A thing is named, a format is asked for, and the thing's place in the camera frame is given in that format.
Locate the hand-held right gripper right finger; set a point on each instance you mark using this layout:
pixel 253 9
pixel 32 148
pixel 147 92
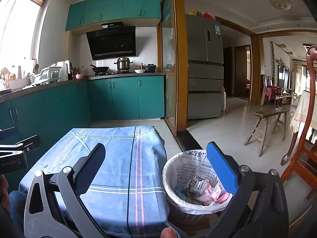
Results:
pixel 221 166

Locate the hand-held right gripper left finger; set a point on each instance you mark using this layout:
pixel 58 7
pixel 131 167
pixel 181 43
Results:
pixel 91 163

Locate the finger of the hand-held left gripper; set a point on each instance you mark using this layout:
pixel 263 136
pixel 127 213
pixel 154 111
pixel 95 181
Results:
pixel 14 161
pixel 8 133

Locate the clear packet with white label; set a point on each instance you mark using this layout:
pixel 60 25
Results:
pixel 201 184

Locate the pink plastic bag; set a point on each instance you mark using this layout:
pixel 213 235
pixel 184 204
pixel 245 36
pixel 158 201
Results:
pixel 218 194

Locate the wicker basket with white liner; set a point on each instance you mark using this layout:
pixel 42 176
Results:
pixel 183 168

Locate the blue dishcloth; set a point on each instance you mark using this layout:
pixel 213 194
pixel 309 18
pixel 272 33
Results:
pixel 179 191

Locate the person's left forearm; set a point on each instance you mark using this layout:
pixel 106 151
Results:
pixel 3 186

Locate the person's right hand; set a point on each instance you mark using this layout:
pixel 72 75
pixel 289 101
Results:
pixel 169 233

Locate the blue striped tablecloth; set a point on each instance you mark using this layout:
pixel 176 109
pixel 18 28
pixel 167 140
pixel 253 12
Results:
pixel 118 168

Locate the brown crumpled cloth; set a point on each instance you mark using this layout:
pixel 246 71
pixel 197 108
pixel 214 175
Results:
pixel 5 75

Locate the white dish rack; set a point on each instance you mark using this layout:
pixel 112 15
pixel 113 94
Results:
pixel 47 75

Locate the wooden bench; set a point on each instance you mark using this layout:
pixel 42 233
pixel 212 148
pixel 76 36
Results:
pixel 268 113

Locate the teal base cabinets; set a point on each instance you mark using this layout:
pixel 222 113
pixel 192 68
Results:
pixel 123 96

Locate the grey refrigerator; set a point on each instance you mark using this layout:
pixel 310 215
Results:
pixel 204 84

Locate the white electric kettle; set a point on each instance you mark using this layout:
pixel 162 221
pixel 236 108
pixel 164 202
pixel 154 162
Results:
pixel 64 69

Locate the dark wooden chairs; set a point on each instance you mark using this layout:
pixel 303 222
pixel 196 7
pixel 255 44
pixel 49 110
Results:
pixel 271 94

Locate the pink bowl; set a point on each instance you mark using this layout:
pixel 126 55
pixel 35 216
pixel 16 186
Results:
pixel 79 76

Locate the gas stove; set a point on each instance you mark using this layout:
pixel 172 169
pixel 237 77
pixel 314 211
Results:
pixel 111 73

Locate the brown wooden door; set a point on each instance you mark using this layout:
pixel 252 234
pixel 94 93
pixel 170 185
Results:
pixel 239 74

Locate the black wok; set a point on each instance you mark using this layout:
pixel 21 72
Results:
pixel 101 68

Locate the dining table with cloth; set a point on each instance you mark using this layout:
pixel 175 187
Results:
pixel 301 111

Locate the kitchen window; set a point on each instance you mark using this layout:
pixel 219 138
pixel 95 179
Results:
pixel 19 37

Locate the steel stock pot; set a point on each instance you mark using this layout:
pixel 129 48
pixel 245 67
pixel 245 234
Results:
pixel 123 65

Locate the white bowl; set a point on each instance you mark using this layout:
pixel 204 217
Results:
pixel 140 71

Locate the wooden framed glass door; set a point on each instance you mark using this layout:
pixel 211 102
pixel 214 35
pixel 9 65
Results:
pixel 179 67

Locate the small brown jar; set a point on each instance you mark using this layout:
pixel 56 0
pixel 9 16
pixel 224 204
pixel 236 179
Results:
pixel 142 66

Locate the black lidded pot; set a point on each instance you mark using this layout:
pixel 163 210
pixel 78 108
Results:
pixel 150 68

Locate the green vine garland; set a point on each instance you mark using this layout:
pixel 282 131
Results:
pixel 273 62

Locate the black range hood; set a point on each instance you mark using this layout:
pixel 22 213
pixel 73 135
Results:
pixel 114 42

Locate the red wooden chair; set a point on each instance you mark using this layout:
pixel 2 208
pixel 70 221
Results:
pixel 310 79

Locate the red bag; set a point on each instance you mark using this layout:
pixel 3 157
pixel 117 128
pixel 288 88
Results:
pixel 209 15

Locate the teal wall cabinets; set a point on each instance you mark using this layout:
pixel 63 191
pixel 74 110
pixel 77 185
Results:
pixel 111 7

